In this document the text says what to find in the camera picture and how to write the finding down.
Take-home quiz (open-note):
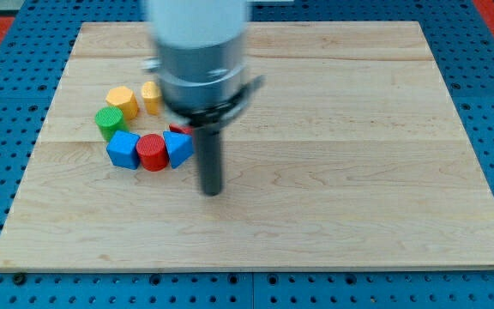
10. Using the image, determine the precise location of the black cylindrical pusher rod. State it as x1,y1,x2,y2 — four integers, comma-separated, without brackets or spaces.
193,126,223,197

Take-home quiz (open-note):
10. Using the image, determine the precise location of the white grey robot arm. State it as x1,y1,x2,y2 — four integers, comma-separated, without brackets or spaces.
143,0,264,196

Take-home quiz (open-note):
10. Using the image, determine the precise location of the blue triangle block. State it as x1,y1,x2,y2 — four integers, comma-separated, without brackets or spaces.
163,131,194,168

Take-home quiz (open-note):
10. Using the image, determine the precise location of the red block behind rod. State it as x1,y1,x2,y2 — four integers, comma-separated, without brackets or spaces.
169,123,193,136

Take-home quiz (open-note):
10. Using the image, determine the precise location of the red cylinder block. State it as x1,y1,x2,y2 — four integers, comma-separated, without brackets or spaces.
136,134,169,172

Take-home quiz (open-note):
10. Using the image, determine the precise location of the blue cube block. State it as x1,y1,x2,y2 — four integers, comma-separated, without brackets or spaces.
106,130,140,170

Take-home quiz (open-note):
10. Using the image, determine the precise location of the yellow hexagon block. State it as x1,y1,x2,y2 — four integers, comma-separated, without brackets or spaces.
105,86,139,120

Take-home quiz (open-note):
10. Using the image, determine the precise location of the green cylinder block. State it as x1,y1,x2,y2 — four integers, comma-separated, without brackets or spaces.
94,106,129,142

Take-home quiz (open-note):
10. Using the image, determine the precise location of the wooden board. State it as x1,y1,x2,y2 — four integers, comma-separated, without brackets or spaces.
0,21,494,273

